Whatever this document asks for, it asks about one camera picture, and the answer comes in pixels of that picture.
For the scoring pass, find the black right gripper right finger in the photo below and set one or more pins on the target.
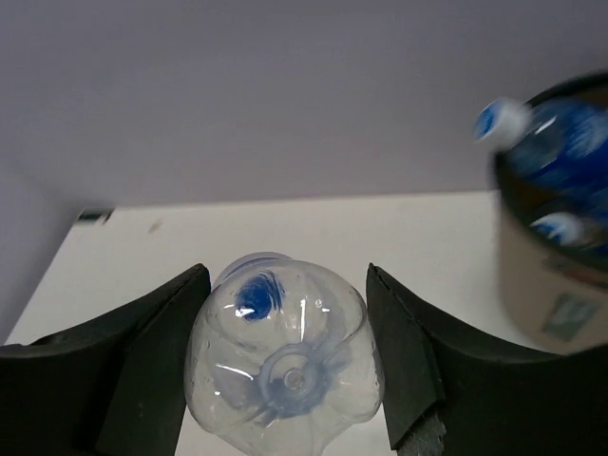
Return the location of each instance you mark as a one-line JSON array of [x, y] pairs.
[[451, 389]]

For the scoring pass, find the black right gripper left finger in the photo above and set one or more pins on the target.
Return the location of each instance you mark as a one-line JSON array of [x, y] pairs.
[[110, 386]]

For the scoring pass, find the Pepsi-label bottle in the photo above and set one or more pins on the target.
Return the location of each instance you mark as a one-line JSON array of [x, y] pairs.
[[281, 359]]

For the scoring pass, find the blue-label bottle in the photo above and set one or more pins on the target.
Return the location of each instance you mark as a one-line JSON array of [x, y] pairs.
[[562, 228], [558, 145]]

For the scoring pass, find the brown cylindrical paper bin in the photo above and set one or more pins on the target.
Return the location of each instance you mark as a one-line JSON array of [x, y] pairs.
[[555, 295]]

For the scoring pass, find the small blue table label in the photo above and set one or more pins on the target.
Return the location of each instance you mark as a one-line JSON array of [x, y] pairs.
[[95, 216]]

